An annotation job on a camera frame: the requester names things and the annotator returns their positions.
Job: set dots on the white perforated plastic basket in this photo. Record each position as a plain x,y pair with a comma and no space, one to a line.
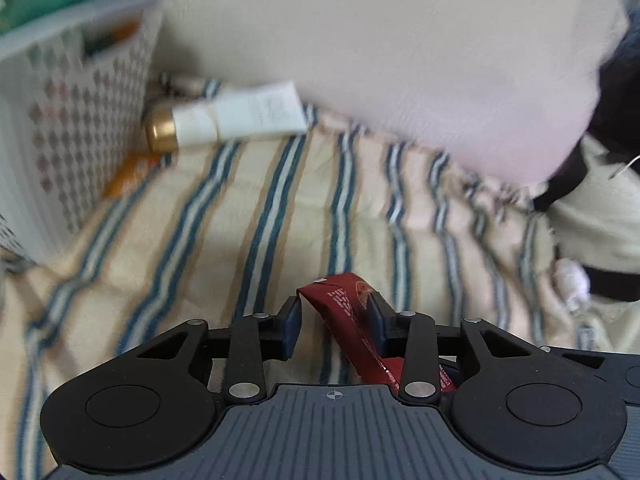
75,135

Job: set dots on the white tube with gold cap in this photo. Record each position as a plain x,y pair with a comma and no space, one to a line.
240,112

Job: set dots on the white crumpled tissue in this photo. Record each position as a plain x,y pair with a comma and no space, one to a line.
572,282

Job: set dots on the red snack packet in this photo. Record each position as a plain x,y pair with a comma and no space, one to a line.
340,305

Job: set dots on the orange packet in basket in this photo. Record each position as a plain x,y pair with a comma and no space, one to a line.
120,32

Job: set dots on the orange snack packet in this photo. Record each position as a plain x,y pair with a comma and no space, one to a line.
130,175

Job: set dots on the dark jacket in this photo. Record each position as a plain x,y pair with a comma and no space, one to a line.
620,85

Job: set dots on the cream bag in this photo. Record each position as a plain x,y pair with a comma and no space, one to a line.
605,210

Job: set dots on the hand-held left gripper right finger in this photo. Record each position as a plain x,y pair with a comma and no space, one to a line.
377,325

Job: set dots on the striped beige blanket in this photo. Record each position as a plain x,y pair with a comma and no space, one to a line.
225,210

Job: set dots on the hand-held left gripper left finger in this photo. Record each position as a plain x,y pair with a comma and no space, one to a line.
291,325

